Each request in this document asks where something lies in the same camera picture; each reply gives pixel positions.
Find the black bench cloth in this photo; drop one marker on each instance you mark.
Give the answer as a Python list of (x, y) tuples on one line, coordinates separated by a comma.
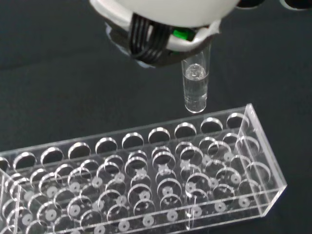
[(53, 73)]

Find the clear acrylic test tube rack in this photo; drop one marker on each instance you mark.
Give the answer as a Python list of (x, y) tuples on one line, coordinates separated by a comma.
[(151, 175)]

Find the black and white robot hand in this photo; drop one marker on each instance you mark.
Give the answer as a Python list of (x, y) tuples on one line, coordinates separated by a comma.
[(170, 17)]

